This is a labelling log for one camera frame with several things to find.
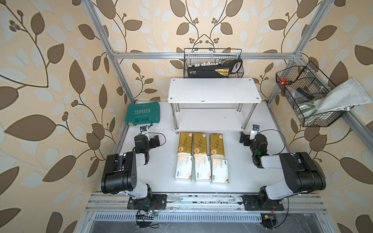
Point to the gold tissue pack middle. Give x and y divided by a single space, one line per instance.
199 144

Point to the red-handled tool in basket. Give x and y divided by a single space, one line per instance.
285 82

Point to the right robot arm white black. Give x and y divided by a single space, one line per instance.
301 175

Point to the green tool case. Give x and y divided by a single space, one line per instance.
143 113

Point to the gold tissue pack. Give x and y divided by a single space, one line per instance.
217 146
185 143
199 144

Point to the white tissue pack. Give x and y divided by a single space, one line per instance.
220 171
184 168
202 169

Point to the black yellow box in basket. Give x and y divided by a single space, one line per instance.
226 69

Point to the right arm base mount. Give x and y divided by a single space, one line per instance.
259 203

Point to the back black wire basket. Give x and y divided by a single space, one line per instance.
209 55

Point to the aluminium front rail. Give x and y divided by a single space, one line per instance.
207 202

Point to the gold tissue pack left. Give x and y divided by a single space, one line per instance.
185 143

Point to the white cloth rag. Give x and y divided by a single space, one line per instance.
347 94

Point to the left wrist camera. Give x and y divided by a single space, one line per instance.
144 129

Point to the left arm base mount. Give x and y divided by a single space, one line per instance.
151 202

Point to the gold tissue pack right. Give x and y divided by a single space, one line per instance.
217 146

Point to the black wire basket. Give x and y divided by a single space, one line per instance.
307 87
209 55

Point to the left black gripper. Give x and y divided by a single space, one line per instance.
154 140

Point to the white two-tier shelf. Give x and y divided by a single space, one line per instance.
212 104

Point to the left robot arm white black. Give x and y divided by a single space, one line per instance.
120 173

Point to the right black wire basket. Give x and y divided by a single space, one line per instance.
307 87

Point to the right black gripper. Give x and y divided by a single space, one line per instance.
245 138

